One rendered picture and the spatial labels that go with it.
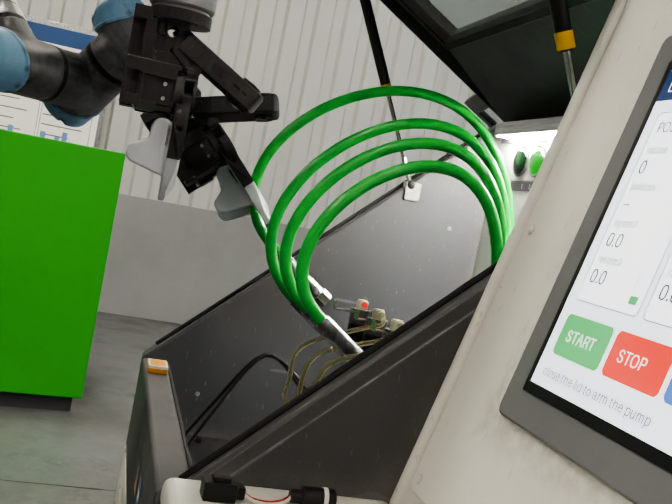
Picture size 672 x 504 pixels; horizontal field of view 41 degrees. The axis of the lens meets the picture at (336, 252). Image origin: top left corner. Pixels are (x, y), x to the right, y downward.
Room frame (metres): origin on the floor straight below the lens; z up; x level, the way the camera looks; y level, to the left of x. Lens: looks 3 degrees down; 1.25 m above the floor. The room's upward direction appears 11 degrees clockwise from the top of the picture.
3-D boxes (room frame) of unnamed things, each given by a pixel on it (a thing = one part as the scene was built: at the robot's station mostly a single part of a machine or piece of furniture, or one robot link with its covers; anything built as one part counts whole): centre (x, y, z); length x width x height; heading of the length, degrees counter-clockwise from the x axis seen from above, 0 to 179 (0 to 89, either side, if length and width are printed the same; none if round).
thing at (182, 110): (1.01, 0.20, 1.31); 0.05 x 0.02 x 0.09; 14
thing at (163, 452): (1.16, 0.18, 0.87); 0.62 x 0.04 x 0.16; 14
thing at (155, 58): (1.03, 0.23, 1.37); 0.09 x 0.08 x 0.12; 104
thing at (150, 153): (1.01, 0.22, 1.27); 0.06 x 0.03 x 0.09; 104
